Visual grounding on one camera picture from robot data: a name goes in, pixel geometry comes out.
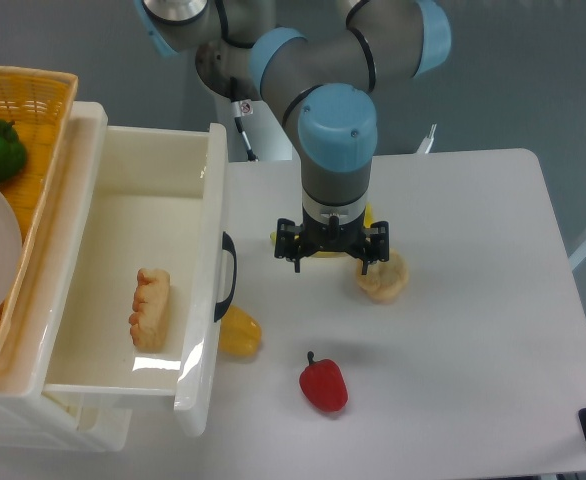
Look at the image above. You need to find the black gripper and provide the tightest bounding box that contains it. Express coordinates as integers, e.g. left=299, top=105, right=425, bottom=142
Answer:
left=274, top=204, right=390, bottom=275

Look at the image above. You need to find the white drawer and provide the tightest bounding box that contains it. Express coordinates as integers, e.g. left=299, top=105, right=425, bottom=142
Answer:
left=43, top=391, right=133, bottom=452
left=44, top=124, right=236, bottom=436

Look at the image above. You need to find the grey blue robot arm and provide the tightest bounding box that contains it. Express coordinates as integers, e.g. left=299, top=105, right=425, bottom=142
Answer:
left=136, top=1, right=452, bottom=268

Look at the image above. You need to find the croissant bread in drawer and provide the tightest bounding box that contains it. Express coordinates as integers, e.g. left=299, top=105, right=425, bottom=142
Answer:
left=128, top=268, right=170, bottom=353

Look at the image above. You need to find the white drawer cabinet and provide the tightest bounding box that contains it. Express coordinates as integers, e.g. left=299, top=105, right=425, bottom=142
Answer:
left=0, top=102, right=108, bottom=450

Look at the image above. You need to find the yellow banana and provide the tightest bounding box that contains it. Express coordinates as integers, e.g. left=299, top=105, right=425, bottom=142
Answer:
left=270, top=202, right=376, bottom=258

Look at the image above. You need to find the round bread roll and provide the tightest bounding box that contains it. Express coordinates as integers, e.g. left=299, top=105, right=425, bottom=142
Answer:
left=355, top=248, right=410, bottom=303

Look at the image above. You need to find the yellow bell pepper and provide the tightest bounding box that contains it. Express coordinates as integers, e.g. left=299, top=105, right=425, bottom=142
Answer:
left=218, top=305, right=262, bottom=357

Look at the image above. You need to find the red bell pepper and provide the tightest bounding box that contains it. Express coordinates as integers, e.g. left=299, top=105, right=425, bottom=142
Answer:
left=299, top=351, right=349, bottom=413

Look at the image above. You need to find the orange woven basket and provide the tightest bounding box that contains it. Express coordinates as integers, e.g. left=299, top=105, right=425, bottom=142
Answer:
left=0, top=63, right=80, bottom=399

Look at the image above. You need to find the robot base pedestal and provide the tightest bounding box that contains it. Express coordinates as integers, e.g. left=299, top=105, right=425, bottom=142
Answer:
left=195, top=40, right=293, bottom=162

